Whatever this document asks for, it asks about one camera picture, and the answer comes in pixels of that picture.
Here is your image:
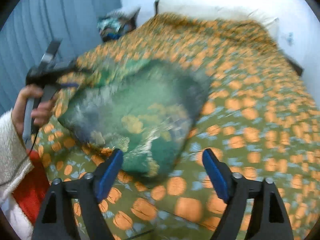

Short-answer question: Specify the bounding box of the green landscape print padded jacket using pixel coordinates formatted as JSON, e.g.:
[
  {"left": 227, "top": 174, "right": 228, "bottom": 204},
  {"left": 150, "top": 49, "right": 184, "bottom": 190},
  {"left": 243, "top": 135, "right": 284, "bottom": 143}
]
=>
[{"left": 59, "top": 59, "right": 211, "bottom": 181}]

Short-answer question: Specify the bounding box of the white fleece sleeve forearm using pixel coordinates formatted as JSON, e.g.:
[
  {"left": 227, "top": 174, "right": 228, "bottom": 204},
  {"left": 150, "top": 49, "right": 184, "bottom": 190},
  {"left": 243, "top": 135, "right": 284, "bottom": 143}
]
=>
[{"left": 1, "top": 111, "right": 33, "bottom": 239}]

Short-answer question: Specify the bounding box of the person's left hand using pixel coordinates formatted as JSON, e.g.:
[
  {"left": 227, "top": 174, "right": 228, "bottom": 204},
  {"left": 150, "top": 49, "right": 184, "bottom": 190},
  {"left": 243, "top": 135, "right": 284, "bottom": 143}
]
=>
[{"left": 11, "top": 85, "right": 57, "bottom": 138}]

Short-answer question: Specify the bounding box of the orange fleece blanket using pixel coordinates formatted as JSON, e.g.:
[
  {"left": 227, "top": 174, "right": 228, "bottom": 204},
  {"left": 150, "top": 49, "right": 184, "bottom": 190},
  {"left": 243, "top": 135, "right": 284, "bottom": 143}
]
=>
[{"left": 12, "top": 151, "right": 50, "bottom": 225}]

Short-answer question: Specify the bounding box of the blue grey curtain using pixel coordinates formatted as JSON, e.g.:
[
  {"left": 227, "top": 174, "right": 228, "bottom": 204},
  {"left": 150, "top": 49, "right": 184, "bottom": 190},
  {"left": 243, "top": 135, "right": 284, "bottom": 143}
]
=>
[{"left": 1, "top": 0, "right": 121, "bottom": 113}]

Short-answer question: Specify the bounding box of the green quilt with orange flowers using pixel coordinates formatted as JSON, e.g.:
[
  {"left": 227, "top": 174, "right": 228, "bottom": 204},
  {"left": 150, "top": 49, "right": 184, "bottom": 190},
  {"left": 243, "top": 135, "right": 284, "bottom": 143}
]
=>
[{"left": 35, "top": 13, "right": 319, "bottom": 239}]

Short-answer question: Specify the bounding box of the dark wooden nightstand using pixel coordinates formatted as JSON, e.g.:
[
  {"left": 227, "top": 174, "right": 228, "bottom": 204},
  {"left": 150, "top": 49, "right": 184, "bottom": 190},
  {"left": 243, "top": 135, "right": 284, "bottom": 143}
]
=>
[{"left": 284, "top": 54, "right": 304, "bottom": 77}]

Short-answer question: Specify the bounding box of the cream padded headboard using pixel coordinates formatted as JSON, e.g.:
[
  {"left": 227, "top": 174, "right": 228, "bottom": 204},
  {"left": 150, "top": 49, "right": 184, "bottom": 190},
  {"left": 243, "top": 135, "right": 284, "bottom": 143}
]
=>
[{"left": 154, "top": 0, "right": 279, "bottom": 41}]

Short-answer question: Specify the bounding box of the white wall socket with plug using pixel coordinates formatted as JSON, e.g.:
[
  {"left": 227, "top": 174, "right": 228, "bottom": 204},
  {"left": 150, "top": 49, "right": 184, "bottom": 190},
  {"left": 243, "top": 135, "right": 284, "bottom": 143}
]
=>
[{"left": 286, "top": 32, "right": 294, "bottom": 46}]

